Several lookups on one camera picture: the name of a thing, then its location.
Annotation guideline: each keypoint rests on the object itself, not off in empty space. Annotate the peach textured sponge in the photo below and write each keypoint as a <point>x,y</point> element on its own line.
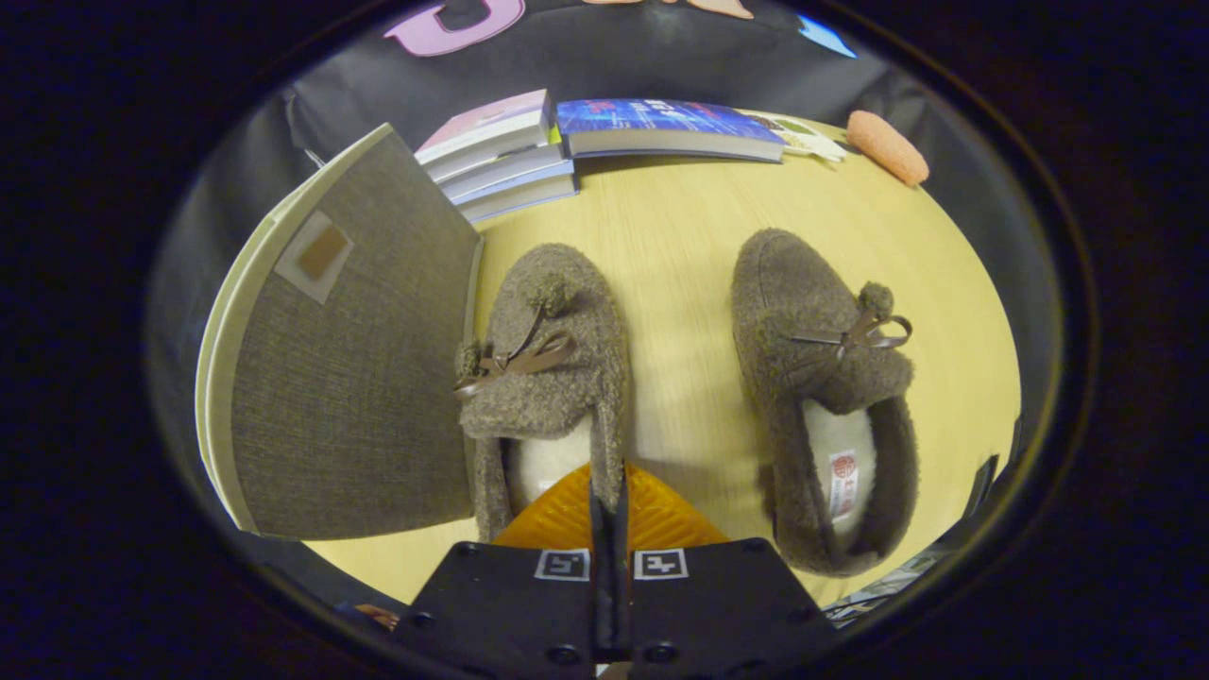
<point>888,148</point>

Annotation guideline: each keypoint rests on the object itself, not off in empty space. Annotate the pink cover book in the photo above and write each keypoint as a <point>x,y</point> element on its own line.
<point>491,123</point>

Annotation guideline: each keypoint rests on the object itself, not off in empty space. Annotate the brown fuzzy shoe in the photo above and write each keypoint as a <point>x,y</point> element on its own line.
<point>793,331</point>
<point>557,397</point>

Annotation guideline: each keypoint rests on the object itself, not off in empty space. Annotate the white divided grain tray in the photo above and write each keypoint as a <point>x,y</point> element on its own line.
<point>803,137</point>

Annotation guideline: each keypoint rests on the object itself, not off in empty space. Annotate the black rectangular object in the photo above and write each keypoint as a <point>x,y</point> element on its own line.
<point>1017,439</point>
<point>982,486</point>

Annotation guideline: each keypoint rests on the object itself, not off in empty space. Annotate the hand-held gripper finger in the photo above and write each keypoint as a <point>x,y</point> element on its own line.
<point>621,529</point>
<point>599,529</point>

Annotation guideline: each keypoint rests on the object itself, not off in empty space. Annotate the black backdrop cloth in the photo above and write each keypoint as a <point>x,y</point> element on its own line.
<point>661,57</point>

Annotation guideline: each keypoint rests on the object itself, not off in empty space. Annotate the pale paperback book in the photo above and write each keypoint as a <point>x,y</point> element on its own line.
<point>524,200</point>
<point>515,173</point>

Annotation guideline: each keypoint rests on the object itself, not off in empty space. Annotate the blue cover book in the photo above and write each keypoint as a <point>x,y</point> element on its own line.
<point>661,121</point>

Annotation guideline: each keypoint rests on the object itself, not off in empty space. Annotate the beige fabric storage box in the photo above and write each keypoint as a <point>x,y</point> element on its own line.
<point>359,378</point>

